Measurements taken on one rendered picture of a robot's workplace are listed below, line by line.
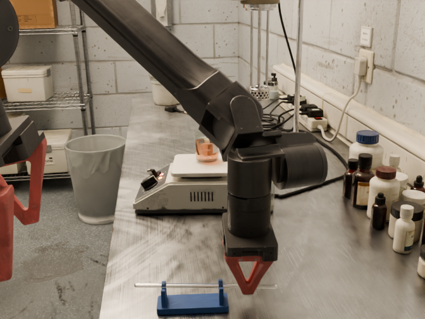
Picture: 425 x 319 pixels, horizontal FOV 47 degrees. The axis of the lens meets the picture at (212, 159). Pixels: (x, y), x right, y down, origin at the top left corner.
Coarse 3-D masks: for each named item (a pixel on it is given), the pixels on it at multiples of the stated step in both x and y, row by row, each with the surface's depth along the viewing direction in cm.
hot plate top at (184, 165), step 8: (176, 160) 102; (184, 160) 102; (192, 160) 102; (176, 168) 97; (184, 168) 97; (192, 168) 97; (200, 168) 97; (208, 168) 97; (216, 168) 97; (224, 168) 97; (176, 176) 95; (184, 176) 95; (192, 176) 95; (200, 176) 95; (208, 176) 95; (216, 176) 95; (224, 176) 95
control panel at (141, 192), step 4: (164, 168) 105; (168, 168) 104; (164, 172) 103; (160, 176) 102; (164, 176) 100; (160, 180) 99; (164, 180) 97; (160, 184) 97; (140, 188) 102; (152, 188) 97; (140, 192) 99; (144, 192) 98; (148, 192) 96; (136, 196) 99; (140, 196) 97
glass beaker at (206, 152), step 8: (192, 128) 100; (200, 136) 97; (200, 144) 98; (208, 144) 97; (200, 152) 98; (208, 152) 98; (216, 152) 99; (200, 160) 99; (208, 160) 99; (216, 160) 100
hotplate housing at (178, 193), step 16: (160, 192) 95; (176, 192) 95; (192, 192) 95; (208, 192) 95; (224, 192) 95; (144, 208) 97; (160, 208) 96; (176, 208) 96; (192, 208) 96; (208, 208) 96; (224, 208) 96
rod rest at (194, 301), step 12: (168, 300) 68; (180, 300) 68; (192, 300) 68; (204, 300) 68; (216, 300) 68; (168, 312) 67; (180, 312) 67; (192, 312) 67; (204, 312) 67; (216, 312) 67
